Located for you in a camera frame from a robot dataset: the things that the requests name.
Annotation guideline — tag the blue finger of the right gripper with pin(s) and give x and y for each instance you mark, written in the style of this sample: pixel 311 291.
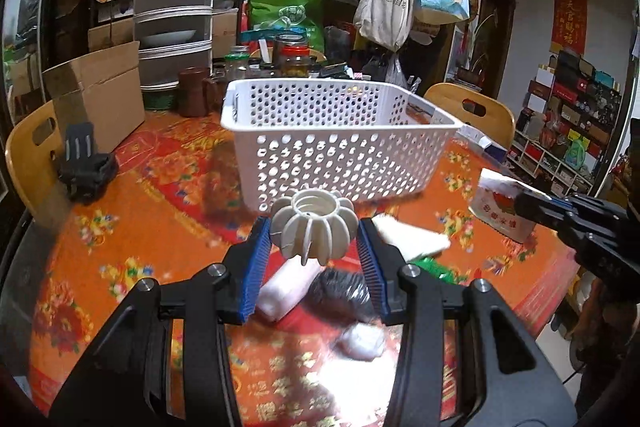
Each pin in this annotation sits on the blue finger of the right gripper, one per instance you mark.
pixel 547 199
pixel 547 214

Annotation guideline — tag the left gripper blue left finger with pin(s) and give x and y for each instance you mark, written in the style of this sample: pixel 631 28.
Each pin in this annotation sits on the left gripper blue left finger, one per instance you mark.
pixel 246 265

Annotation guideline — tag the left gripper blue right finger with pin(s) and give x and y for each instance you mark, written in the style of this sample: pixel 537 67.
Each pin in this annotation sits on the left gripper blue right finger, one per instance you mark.
pixel 380 263

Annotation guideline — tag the white cartoon tissue pack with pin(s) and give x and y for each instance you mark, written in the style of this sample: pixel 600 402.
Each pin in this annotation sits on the white cartoon tissue pack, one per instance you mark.
pixel 493 203

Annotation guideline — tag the green foil pouch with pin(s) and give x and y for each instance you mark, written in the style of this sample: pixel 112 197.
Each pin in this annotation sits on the green foil pouch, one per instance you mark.
pixel 441 272

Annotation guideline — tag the black mesh scrubber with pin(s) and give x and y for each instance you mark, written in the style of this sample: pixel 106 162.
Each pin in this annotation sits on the black mesh scrubber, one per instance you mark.
pixel 340 297

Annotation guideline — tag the white ribbed plastic ball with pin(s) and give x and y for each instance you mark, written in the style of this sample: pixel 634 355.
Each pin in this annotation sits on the white ribbed plastic ball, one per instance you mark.
pixel 313 224

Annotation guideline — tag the small white pack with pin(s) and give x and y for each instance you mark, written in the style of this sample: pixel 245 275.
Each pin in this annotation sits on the small white pack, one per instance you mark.
pixel 362 342

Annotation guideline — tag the white folded tissue cone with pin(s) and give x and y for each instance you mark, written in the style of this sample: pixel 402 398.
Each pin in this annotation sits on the white folded tissue cone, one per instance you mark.
pixel 413 242

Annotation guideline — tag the white pink roll pack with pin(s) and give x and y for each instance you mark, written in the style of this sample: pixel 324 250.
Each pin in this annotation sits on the white pink roll pack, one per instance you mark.
pixel 286 288

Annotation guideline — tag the shelf with boxes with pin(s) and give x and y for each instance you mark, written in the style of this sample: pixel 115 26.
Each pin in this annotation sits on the shelf with boxes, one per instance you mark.
pixel 565 126

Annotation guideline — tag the right wooden chair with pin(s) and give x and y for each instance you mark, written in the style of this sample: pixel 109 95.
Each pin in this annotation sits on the right wooden chair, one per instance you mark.
pixel 486 114

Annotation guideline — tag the wooden chair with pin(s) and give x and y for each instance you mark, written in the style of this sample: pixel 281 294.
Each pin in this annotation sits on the wooden chair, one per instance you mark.
pixel 31 149
pixel 486 114

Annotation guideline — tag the red floral tablecloth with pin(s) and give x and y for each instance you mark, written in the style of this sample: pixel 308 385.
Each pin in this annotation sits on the red floral tablecloth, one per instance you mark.
pixel 175 206

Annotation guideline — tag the white perforated plastic basket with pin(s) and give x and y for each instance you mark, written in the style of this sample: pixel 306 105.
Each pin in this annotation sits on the white perforated plastic basket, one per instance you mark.
pixel 366 140

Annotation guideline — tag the brown ceramic jar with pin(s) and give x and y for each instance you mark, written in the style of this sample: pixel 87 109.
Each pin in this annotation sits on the brown ceramic jar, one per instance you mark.
pixel 192 92

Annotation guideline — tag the black phone stand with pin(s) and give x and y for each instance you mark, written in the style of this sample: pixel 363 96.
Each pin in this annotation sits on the black phone stand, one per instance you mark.
pixel 83 170

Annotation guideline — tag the glass jar red lid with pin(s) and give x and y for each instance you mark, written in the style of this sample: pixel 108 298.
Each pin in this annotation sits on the glass jar red lid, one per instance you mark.
pixel 294 61

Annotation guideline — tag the cardboard box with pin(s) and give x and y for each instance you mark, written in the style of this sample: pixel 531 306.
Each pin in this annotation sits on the cardboard box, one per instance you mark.
pixel 102 88

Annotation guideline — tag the left wooden chair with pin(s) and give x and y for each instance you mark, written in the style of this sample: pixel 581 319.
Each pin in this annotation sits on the left wooden chair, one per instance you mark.
pixel 31 149

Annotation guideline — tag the green shopping bag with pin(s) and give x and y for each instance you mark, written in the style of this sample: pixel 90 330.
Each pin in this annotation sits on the green shopping bag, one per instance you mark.
pixel 287 14

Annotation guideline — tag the red wall scroll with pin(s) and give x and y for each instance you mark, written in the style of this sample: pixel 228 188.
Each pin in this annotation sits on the red wall scroll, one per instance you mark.
pixel 569 26

